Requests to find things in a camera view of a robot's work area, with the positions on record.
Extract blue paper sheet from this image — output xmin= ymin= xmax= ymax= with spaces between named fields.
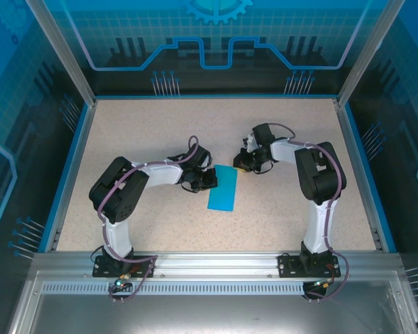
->
xmin=207 ymin=165 xmax=239 ymax=212

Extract metal sheet tray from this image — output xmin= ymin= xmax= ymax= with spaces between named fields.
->
xmin=6 ymin=270 xmax=418 ymax=334

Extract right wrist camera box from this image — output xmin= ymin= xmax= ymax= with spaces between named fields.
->
xmin=243 ymin=134 xmax=261 ymax=153

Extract blue aluminium table end rail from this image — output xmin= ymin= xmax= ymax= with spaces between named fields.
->
xmin=93 ymin=93 xmax=339 ymax=102

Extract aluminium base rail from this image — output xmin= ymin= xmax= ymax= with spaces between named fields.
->
xmin=32 ymin=250 xmax=403 ymax=279

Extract blue aluminium table side rail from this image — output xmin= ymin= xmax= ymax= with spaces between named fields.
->
xmin=38 ymin=100 xmax=98 ymax=253
xmin=334 ymin=99 xmax=398 ymax=254

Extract slotted aluminium cable duct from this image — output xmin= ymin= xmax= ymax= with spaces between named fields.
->
xmin=40 ymin=282 xmax=307 ymax=295

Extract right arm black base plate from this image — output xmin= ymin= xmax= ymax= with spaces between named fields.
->
xmin=277 ymin=253 xmax=342 ymax=278

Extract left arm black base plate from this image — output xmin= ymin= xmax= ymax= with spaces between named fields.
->
xmin=92 ymin=255 xmax=157 ymax=278

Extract left arm cable connector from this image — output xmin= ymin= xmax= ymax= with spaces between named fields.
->
xmin=111 ymin=273 xmax=132 ymax=290

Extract arm cable connector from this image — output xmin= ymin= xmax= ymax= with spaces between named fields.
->
xmin=308 ymin=278 xmax=335 ymax=289
xmin=111 ymin=273 xmax=132 ymax=290

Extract right arm cable connector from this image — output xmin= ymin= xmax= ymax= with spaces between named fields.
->
xmin=308 ymin=278 xmax=335 ymax=289

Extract aluminium frame post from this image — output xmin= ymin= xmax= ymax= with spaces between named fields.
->
xmin=26 ymin=0 xmax=98 ymax=107
xmin=336 ymin=0 xmax=407 ymax=107

